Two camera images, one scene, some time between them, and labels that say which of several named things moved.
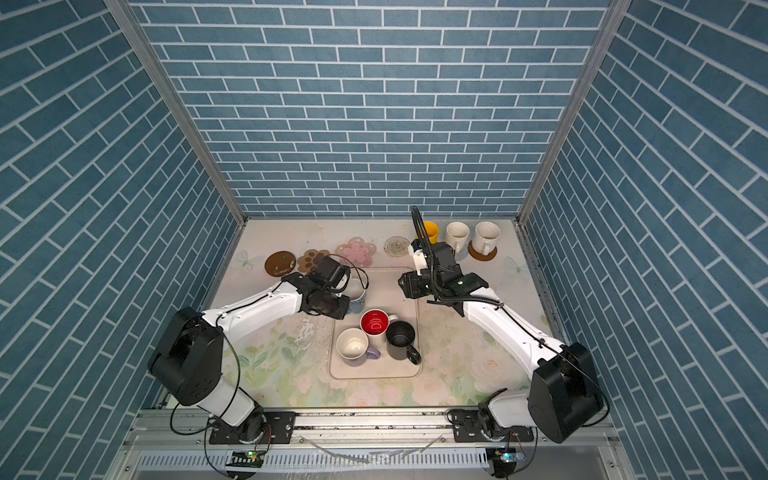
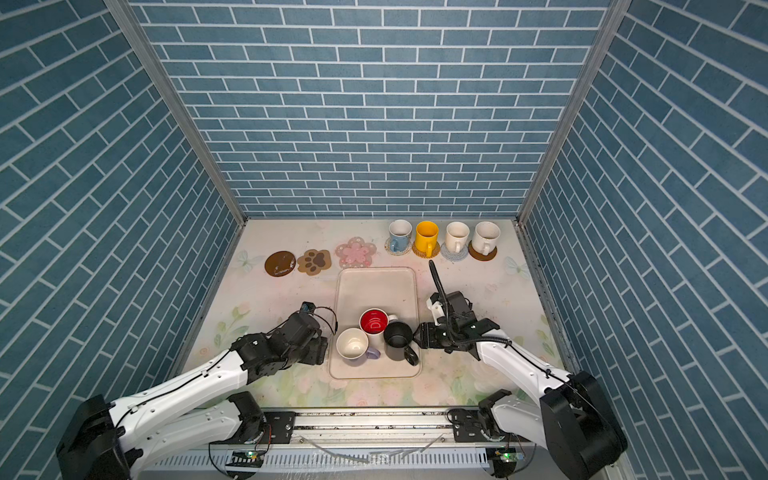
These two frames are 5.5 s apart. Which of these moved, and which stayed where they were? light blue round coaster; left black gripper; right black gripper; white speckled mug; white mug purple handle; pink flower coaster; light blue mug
Moved: right black gripper; left black gripper; light blue mug
Stayed: pink flower coaster; light blue round coaster; white mug purple handle; white speckled mug
